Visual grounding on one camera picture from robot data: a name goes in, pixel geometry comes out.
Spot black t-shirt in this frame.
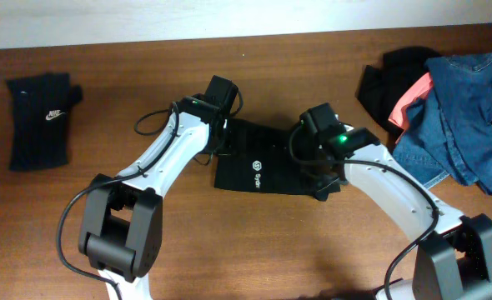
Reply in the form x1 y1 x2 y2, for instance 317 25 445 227
213 117 342 203

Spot blue denim jeans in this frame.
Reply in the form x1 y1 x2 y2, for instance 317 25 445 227
393 53 492 195

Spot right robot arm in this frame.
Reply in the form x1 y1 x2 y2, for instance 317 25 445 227
293 103 492 300

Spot black Nike sock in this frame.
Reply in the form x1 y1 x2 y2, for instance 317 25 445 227
6 72 83 172

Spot pink paper tag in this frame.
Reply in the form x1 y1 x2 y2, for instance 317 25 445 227
388 72 434 144

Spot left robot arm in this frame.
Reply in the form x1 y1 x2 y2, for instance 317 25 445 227
78 76 239 299

